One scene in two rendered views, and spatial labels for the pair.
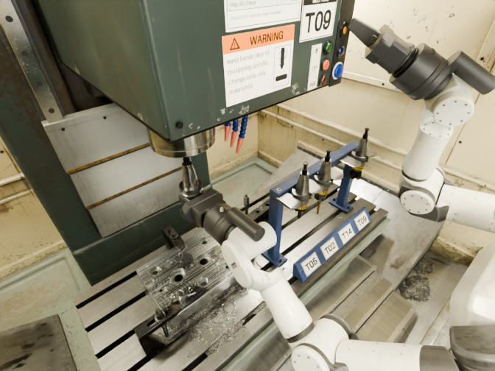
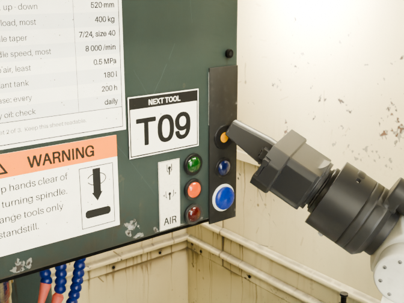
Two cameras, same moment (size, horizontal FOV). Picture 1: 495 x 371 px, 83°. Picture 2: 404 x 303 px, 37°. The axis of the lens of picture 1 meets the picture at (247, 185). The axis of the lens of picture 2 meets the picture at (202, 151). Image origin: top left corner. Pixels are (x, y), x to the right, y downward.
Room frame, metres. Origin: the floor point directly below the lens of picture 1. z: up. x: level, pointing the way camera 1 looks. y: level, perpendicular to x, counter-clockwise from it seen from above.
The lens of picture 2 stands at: (-0.09, -0.20, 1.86)
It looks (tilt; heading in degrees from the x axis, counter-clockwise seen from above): 15 degrees down; 2
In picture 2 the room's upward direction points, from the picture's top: straight up
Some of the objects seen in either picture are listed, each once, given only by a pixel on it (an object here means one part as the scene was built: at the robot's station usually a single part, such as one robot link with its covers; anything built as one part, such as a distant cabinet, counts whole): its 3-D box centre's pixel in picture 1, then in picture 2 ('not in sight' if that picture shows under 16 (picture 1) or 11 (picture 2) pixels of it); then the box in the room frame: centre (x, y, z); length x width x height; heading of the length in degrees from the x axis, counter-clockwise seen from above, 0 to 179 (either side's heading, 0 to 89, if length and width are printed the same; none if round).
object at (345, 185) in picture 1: (347, 179); not in sight; (0.98, -0.43, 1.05); 0.10 x 0.05 x 0.30; 40
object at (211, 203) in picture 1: (213, 213); not in sight; (0.54, 0.09, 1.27); 0.13 x 0.12 x 0.10; 130
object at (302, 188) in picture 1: (303, 182); not in sight; (0.69, -0.17, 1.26); 0.04 x 0.04 x 0.07
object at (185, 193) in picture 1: (191, 187); not in sight; (0.62, 0.16, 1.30); 0.06 x 0.06 x 0.03
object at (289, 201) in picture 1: (289, 202); not in sight; (0.65, -0.13, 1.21); 0.07 x 0.05 x 0.01; 40
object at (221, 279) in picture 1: (191, 271); not in sight; (0.59, 0.20, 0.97); 0.29 x 0.23 x 0.05; 130
